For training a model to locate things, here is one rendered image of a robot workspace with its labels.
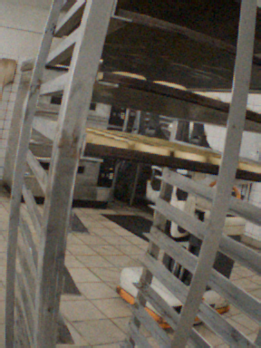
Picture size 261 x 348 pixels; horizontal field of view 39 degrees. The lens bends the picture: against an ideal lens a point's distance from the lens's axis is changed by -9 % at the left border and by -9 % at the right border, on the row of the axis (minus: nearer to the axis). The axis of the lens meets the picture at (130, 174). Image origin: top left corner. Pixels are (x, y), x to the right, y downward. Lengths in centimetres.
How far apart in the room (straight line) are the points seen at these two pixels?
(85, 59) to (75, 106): 6
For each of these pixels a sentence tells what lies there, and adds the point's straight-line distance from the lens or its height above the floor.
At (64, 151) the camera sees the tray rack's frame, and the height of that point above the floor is 122.
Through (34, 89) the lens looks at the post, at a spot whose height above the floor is 132.
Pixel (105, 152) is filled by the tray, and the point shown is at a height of 123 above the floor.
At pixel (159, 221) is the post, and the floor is 100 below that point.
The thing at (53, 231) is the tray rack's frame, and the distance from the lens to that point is 47.
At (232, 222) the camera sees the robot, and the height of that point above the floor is 79.
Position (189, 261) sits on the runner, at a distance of 102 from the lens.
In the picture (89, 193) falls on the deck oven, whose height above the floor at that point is 22.
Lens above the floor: 126
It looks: 7 degrees down
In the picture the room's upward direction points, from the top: 11 degrees clockwise
